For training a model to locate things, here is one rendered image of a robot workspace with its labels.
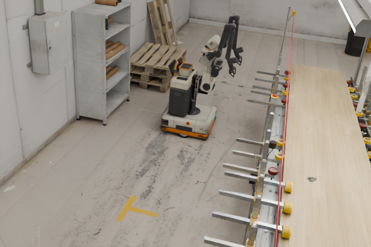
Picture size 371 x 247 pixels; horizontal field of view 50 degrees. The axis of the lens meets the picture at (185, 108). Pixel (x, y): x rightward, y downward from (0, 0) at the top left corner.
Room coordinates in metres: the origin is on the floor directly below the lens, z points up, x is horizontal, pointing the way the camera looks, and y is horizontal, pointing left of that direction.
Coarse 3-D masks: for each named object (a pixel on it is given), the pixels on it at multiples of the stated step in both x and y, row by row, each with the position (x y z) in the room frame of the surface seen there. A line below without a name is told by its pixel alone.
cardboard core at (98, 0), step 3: (96, 0) 5.38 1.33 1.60; (99, 0) 5.38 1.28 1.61; (102, 0) 5.37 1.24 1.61; (105, 0) 5.36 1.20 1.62; (108, 0) 5.36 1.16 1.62; (111, 0) 5.36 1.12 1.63; (114, 0) 5.36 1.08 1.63; (99, 3) 5.38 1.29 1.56; (102, 3) 5.37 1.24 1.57; (105, 3) 5.36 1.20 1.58; (108, 3) 5.34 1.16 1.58; (111, 3) 5.33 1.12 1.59; (114, 3) 5.32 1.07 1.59; (117, 3) 5.39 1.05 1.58
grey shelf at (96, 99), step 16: (80, 16) 4.87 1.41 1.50; (96, 16) 4.82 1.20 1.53; (112, 16) 5.73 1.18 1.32; (128, 16) 5.68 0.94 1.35; (80, 32) 4.87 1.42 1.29; (96, 32) 4.83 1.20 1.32; (112, 32) 5.12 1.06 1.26; (80, 48) 4.88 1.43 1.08; (96, 48) 4.83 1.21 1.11; (128, 48) 5.60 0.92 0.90; (80, 64) 4.88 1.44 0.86; (96, 64) 4.83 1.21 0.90; (112, 64) 5.73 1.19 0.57; (128, 64) 5.68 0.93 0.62; (80, 80) 4.88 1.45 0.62; (96, 80) 4.83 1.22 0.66; (112, 80) 5.21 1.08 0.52; (128, 80) 5.67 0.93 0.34; (80, 96) 4.88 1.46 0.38; (96, 96) 4.83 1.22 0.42; (112, 96) 5.48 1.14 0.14; (128, 96) 5.67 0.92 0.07; (80, 112) 4.88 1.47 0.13; (96, 112) 4.83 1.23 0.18
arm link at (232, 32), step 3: (231, 27) 4.58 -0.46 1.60; (234, 27) 4.58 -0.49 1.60; (231, 30) 4.58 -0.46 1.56; (234, 30) 4.60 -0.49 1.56; (231, 33) 4.61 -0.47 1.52; (234, 33) 4.62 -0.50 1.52; (231, 36) 4.61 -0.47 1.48; (231, 39) 4.61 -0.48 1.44; (228, 42) 4.62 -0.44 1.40; (231, 42) 4.61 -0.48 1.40; (228, 45) 4.62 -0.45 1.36; (231, 45) 4.61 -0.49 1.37; (228, 48) 4.62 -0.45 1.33; (231, 48) 4.62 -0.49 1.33; (228, 51) 4.61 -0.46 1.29; (228, 54) 4.61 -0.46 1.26; (225, 57) 4.61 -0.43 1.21
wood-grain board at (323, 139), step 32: (320, 96) 4.38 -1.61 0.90; (288, 128) 3.49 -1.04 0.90; (320, 128) 3.55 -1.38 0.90; (352, 128) 3.61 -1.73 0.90; (288, 160) 2.90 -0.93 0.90; (320, 160) 2.94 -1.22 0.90; (352, 160) 2.99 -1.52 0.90; (288, 192) 2.45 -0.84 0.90; (320, 192) 2.48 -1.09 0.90; (352, 192) 2.52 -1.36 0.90; (288, 224) 2.09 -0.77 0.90; (320, 224) 2.12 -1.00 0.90; (352, 224) 2.15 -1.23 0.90
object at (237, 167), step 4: (224, 164) 2.81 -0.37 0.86; (228, 164) 2.82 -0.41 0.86; (232, 164) 2.82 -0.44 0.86; (228, 168) 2.80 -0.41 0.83; (232, 168) 2.79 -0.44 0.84; (236, 168) 2.79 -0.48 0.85; (240, 168) 2.78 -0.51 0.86; (244, 168) 2.78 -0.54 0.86; (248, 168) 2.79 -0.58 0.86; (248, 172) 2.76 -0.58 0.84; (252, 172) 2.76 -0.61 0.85; (256, 172) 2.75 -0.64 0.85; (264, 172) 2.75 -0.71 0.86; (268, 176) 2.73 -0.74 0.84; (272, 176) 2.72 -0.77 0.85
